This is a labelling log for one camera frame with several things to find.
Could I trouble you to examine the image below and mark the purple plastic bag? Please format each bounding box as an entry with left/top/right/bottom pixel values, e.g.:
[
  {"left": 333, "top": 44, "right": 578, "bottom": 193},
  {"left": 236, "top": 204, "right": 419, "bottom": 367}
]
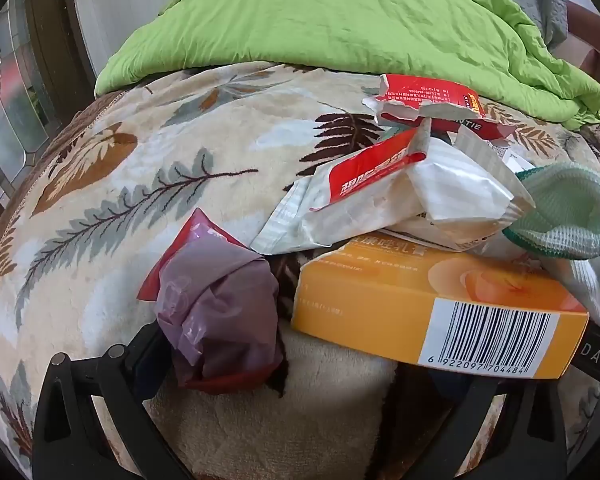
[{"left": 154, "top": 234, "right": 286, "bottom": 386}]

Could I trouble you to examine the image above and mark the leaf printed blanket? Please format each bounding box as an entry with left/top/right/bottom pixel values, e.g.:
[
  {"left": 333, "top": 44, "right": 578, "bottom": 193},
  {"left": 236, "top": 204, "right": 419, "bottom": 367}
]
[{"left": 0, "top": 60, "right": 600, "bottom": 480}]

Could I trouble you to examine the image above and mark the grey blanket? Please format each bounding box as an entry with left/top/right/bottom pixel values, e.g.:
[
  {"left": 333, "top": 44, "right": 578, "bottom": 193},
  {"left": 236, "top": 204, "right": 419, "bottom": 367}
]
[{"left": 505, "top": 0, "right": 571, "bottom": 51}]

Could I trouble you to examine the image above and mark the white striped wrapper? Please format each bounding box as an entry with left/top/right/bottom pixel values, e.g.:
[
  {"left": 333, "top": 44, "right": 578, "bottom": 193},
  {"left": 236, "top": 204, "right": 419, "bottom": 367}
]
[{"left": 405, "top": 125, "right": 537, "bottom": 253}]

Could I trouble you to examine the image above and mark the green white knit cloth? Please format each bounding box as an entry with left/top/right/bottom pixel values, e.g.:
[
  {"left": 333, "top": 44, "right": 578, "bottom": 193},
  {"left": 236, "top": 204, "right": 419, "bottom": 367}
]
[{"left": 500, "top": 164, "right": 600, "bottom": 338}]

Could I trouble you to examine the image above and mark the yellow cardboard box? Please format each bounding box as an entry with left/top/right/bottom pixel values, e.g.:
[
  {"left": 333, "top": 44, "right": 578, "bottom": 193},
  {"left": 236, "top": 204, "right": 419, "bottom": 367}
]
[{"left": 290, "top": 234, "right": 590, "bottom": 380}]

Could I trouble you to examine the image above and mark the white packet with red label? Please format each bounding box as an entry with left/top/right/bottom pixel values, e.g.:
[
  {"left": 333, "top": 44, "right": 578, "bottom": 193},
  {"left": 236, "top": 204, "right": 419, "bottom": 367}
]
[{"left": 250, "top": 126, "right": 433, "bottom": 256}]

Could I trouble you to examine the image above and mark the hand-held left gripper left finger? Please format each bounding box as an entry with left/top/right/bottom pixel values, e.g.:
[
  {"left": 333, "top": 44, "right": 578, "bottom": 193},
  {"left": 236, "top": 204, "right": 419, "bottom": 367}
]
[{"left": 31, "top": 327, "right": 191, "bottom": 480}]

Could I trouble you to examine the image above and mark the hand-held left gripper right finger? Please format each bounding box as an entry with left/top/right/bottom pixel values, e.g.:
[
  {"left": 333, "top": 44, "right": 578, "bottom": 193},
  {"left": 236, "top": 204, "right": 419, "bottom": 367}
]
[{"left": 419, "top": 374, "right": 569, "bottom": 480}]

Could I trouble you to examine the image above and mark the torn red carton box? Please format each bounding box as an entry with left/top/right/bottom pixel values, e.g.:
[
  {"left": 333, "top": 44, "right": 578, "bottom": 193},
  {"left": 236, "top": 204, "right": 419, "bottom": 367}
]
[{"left": 362, "top": 74, "right": 518, "bottom": 148}]

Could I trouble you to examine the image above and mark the red plastic wrapper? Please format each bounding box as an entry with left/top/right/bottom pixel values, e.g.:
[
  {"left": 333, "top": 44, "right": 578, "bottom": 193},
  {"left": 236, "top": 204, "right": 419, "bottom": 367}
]
[{"left": 137, "top": 208, "right": 286, "bottom": 395}]

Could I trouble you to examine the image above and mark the green quilt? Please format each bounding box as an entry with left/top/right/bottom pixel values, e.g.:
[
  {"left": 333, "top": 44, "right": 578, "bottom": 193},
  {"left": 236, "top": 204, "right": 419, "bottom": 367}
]
[{"left": 94, "top": 0, "right": 600, "bottom": 132}]

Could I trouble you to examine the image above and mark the patterned glass door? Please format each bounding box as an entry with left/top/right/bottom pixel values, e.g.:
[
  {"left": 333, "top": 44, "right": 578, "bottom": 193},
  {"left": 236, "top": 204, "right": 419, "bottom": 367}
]
[{"left": 0, "top": 0, "right": 63, "bottom": 186}]

